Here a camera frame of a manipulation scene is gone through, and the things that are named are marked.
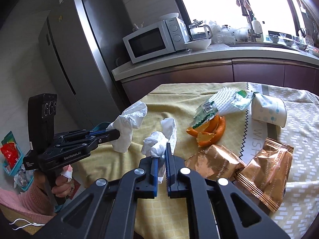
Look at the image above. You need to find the yellow patterned tablecloth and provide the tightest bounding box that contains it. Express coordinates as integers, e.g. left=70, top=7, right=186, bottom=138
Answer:
left=78, top=82, right=318, bottom=238

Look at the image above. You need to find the white bowl on microwave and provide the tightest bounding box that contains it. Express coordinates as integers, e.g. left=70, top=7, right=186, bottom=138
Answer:
left=159, top=12, right=179, bottom=21

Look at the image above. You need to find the maroon kitchen cabinet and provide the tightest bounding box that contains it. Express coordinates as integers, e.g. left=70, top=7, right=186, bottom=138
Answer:
left=121, top=59, right=318, bottom=103

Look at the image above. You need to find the white microwave oven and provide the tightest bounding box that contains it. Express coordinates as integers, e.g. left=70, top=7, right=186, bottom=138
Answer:
left=123, top=17, right=190, bottom=64

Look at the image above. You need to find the white tissue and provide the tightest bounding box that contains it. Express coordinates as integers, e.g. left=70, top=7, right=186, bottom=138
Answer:
left=106, top=101, right=148, bottom=153
left=141, top=118, right=177, bottom=183

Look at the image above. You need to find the white foam fruit net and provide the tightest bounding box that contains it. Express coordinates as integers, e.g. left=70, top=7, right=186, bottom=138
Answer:
left=209, top=87, right=250, bottom=116

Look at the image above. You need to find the silver refrigerator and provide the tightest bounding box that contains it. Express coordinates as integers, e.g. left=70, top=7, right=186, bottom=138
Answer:
left=38, top=0, right=132, bottom=129

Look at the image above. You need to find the black camera box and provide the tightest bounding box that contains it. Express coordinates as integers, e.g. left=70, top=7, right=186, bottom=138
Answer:
left=27, top=93, right=57, bottom=154

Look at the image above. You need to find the person's left hand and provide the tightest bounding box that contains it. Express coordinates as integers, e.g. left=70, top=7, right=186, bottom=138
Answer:
left=33, top=170, right=72, bottom=198

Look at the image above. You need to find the white cable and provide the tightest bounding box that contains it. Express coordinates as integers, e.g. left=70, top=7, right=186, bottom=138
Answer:
left=9, top=218, right=46, bottom=231

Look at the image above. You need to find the green snack wrapper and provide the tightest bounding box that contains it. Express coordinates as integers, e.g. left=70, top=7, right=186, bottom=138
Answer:
left=190, top=89, right=260, bottom=130

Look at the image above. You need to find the pink sleeved left forearm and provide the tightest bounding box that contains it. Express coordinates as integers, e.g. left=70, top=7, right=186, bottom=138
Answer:
left=1, top=184, right=55, bottom=224

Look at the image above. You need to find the teal floor basket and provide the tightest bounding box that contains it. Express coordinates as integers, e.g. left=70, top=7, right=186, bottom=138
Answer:
left=1, top=131, right=34, bottom=192

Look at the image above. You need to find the orange peel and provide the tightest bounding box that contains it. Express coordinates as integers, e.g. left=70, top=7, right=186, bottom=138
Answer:
left=186, top=115, right=225, bottom=148

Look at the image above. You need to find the white soap bottle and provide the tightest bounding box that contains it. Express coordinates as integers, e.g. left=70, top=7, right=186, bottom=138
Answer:
left=252, top=17, right=264, bottom=42

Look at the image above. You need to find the red packet on floor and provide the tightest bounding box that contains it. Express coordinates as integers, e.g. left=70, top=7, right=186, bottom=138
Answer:
left=1, top=142, right=19, bottom=169

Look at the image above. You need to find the patterned paper cup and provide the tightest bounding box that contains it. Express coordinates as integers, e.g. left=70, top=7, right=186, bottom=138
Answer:
left=251, top=93, right=287, bottom=127

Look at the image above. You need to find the gold snack packet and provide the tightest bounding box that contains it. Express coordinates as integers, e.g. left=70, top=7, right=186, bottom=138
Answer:
left=235, top=138, right=294, bottom=212
left=184, top=145, right=246, bottom=181

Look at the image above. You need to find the glass electric kettle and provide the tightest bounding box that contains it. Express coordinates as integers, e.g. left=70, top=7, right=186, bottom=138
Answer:
left=189, top=20, right=213, bottom=40

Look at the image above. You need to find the kitchen faucet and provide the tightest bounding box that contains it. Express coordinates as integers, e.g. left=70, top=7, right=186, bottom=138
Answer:
left=236, top=0, right=256, bottom=42

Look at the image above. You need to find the white bowl on counter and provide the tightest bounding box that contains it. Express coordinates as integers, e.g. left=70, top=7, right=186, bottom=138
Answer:
left=185, top=39, right=211, bottom=51

